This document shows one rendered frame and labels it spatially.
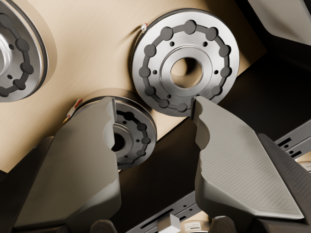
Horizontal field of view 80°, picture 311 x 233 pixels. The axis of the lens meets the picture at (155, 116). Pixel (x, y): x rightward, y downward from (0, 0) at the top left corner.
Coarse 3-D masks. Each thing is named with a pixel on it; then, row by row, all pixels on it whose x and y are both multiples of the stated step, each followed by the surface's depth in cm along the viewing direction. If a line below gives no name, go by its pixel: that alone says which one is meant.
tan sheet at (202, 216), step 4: (308, 152) 28; (304, 156) 29; (308, 156) 29; (296, 160) 29; (300, 160) 29; (304, 160) 29; (308, 160) 29; (200, 212) 36; (204, 212) 36; (192, 216) 36; (196, 216) 36; (200, 216) 36; (204, 216) 36; (208, 216) 36; (188, 220) 37; (192, 220) 37; (204, 220) 37; (208, 220) 37
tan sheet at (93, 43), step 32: (32, 0) 17; (64, 0) 17; (96, 0) 17; (128, 0) 17; (160, 0) 17; (192, 0) 17; (224, 0) 17; (64, 32) 18; (96, 32) 18; (128, 32) 19; (64, 64) 20; (96, 64) 20; (128, 64) 20; (192, 64) 20; (32, 96) 22; (64, 96) 22; (0, 128) 24; (32, 128) 24; (160, 128) 25; (0, 160) 27
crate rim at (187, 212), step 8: (296, 144) 14; (304, 144) 14; (288, 152) 14; (296, 152) 14; (304, 152) 14; (192, 208) 18; (176, 216) 18; (184, 216) 19; (144, 232) 20; (152, 232) 20
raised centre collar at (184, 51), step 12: (180, 48) 16; (192, 48) 16; (168, 60) 16; (204, 60) 17; (168, 72) 17; (204, 72) 17; (168, 84) 18; (192, 84) 18; (204, 84) 18; (180, 96) 18
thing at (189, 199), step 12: (300, 120) 13; (288, 132) 13; (300, 132) 13; (288, 144) 14; (192, 192) 16; (168, 204) 17; (180, 204) 17; (144, 216) 19; (156, 216) 18; (132, 228) 19; (144, 228) 19
